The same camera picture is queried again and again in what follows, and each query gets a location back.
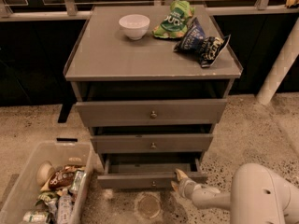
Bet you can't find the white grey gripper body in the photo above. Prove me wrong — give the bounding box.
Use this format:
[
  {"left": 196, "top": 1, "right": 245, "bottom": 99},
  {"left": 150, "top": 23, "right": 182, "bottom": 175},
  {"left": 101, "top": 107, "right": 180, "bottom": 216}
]
[{"left": 178, "top": 178, "right": 221, "bottom": 201}]

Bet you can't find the grey bottom drawer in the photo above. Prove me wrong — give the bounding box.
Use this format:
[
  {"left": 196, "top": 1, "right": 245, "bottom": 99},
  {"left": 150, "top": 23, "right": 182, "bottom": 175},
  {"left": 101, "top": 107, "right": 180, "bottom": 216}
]
[{"left": 98, "top": 152, "right": 207, "bottom": 189}]

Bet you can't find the grey drawer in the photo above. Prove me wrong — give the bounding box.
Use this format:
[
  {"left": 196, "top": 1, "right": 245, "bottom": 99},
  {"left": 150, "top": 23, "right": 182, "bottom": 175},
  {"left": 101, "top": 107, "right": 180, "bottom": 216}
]
[
  {"left": 76, "top": 99, "right": 227, "bottom": 127},
  {"left": 91, "top": 133, "right": 213, "bottom": 154},
  {"left": 98, "top": 152, "right": 207, "bottom": 189}
]

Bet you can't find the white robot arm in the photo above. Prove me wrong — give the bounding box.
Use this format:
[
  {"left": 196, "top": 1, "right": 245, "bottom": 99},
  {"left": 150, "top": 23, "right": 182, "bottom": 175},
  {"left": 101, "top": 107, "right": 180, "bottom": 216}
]
[{"left": 171, "top": 163, "right": 299, "bottom": 224}]

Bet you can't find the grey top drawer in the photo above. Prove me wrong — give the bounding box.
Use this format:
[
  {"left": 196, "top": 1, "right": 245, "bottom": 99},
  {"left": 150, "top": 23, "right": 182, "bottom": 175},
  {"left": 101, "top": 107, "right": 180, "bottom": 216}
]
[{"left": 76, "top": 99, "right": 227, "bottom": 127}]

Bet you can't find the grey middle drawer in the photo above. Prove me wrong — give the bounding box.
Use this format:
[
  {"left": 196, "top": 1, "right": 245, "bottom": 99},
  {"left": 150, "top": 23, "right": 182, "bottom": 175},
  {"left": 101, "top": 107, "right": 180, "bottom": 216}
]
[{"left": 91, "top": 133, "right": 213, "bottom": 154}]

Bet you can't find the grey wooden drawer cabinet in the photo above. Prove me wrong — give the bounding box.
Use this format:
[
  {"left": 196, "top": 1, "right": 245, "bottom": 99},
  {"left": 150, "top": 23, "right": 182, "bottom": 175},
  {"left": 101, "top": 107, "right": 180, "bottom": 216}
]
[{"left": 63, "top": 5, "right": 244, "bottom": 173}]

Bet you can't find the round floor drain cover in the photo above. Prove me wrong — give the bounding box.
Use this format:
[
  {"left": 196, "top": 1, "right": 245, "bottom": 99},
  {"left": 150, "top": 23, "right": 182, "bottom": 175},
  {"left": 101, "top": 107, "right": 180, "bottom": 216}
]
[{"left": 135, "top": 192, "right": 162, "bottom": 219}]

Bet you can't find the green white snack packet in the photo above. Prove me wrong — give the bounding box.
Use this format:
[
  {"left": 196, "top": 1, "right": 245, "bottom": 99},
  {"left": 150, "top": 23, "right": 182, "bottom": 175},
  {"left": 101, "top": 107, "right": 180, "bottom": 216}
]
[{"left": 69, "top": 170, "right": 85, "bottom": 194}]

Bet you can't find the clear plastic water bottle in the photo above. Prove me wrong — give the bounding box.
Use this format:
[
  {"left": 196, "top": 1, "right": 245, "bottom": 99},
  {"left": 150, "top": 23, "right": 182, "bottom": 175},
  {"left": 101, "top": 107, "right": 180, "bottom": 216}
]
[{"left": 57, "top": 189, "right": 73, "bottom": 224}]

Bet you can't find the brown snack bag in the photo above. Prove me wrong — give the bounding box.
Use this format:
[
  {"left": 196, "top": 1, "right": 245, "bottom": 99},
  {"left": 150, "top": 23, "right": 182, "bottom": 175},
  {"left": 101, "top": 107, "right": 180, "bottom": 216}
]
[{"left": 41, "top": 165, "right": 85, "bottom": 191}]

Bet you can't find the clear plastic storage bin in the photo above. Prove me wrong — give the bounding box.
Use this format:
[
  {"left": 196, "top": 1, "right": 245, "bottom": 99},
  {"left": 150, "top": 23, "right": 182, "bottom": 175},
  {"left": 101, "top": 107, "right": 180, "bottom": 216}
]
[{"left": 0, "top": 142, "right": 93, "bottom": 224}]

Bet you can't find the beige upturned bowl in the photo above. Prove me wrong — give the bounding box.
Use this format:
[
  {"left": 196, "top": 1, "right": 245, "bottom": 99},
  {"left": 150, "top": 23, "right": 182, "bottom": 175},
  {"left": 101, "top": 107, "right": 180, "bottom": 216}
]
[{"left": 36, "top": 161, "right": 55, "bottom": 186}]

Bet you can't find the black yellow chip bag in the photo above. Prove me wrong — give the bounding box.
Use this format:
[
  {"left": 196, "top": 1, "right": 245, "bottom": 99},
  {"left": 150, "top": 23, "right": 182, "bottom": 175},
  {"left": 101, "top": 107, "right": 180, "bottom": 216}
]
[{"left": 196, "top": 35, "right": 231, "bottom": 68}]

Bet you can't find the blue chip bag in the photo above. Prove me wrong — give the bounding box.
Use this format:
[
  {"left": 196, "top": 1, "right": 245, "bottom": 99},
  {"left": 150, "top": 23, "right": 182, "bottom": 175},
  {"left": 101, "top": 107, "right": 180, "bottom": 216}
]
[{"left": 174, "top": 18, "right": 206, "bottom": 52}]

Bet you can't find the green chip bag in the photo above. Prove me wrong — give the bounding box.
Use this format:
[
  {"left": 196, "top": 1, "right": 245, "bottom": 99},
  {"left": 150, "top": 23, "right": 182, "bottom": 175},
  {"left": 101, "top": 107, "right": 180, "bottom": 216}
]
[{"left": 152, "top": 0, "right": 194, "bottom": 39}]

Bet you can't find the white ceramic bowl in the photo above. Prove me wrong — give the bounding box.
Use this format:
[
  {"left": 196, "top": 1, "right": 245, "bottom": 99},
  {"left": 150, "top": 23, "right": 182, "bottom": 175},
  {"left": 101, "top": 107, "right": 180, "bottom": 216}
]
[{"left": 119, "top": 14, "right": 150, "bottom": 40}]

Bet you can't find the white diagonal support pole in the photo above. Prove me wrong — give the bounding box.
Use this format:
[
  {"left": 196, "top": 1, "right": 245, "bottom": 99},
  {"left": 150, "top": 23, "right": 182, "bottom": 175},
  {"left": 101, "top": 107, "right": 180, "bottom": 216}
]
[{"left": 256, "top": 19, "right": 299, "bottom": 105}]

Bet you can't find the small yellow object on rail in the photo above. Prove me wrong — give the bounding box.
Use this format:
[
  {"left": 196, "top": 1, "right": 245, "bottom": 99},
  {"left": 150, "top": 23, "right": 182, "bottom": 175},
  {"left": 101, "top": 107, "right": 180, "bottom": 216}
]
[{"left": 286, "top": 0, "right": 299, "bottom": 7}]

